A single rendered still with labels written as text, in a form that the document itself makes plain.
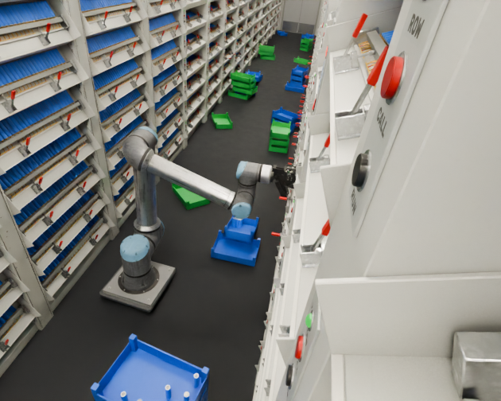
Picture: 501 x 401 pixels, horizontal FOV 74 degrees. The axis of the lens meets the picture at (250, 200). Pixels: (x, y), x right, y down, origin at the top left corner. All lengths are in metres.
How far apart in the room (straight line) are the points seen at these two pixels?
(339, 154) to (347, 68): 0.30
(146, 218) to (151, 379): 0.92
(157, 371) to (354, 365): 1.17
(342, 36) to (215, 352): 1.56
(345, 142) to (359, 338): 0.24
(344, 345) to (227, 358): 1.72
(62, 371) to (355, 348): 1.84
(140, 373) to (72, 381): 0.65
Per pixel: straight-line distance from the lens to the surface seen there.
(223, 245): 2.37
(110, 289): 2.08
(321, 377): 0.21
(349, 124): 0.37
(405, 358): 0.18
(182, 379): 1.30
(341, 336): 0.17
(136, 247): 1.89
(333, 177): 0.22
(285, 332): 0.65
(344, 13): 0.80
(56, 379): 1.96
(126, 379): 1.32
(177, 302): 2.07
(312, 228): 0.55
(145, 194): 1.84
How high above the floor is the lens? 1.65
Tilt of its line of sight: 36 degrees down
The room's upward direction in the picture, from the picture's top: 7 degrees clockwise
